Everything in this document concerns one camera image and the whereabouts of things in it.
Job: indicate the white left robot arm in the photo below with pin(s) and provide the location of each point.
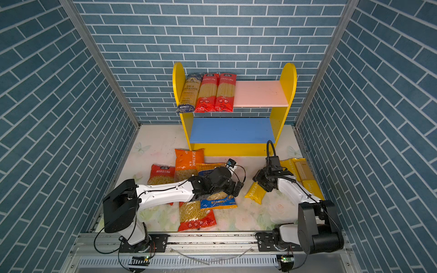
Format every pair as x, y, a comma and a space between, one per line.
122, 204

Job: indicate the aluminium corner post right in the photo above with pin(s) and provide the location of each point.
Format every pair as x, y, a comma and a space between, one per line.
336, 38

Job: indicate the red spaghetti bag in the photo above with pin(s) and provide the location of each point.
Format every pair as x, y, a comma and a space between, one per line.
226, 93
207, 93

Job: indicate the blue elbow pasta bag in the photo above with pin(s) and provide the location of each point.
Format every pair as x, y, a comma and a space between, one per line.
218, 201

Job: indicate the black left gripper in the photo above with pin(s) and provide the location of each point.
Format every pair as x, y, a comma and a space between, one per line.
231, 191

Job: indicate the red macaroni bag front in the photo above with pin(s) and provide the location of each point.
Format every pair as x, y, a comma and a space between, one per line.
193, 217

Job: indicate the red macaroni bag back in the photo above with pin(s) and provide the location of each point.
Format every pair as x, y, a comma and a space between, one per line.
161, 174

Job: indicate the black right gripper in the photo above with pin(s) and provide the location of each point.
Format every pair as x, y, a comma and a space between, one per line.
258, 176

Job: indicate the yellow shelf unit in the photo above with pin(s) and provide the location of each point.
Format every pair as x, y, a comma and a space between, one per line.
260, 112

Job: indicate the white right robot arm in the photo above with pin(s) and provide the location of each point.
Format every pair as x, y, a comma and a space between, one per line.
316, 230

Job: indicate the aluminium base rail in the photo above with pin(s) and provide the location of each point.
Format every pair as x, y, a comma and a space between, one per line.
204, 252

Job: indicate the yellow spaghetti box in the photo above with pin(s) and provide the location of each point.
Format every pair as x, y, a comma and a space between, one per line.
307, 178
256, 192

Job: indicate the dark blue spaghetti bag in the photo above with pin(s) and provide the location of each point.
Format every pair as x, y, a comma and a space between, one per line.
190, 93

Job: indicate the red macaroni bag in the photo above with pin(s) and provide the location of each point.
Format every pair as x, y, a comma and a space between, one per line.
193, 217
161, 174

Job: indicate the aluminium corner post left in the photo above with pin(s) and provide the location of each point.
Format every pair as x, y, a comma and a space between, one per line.
93, 48

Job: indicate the orange pasta bag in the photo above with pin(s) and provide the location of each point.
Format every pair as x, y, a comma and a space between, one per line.
185, 164

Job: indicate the aluminium corner post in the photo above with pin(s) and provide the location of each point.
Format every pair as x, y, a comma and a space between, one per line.
93, 48
336, 38

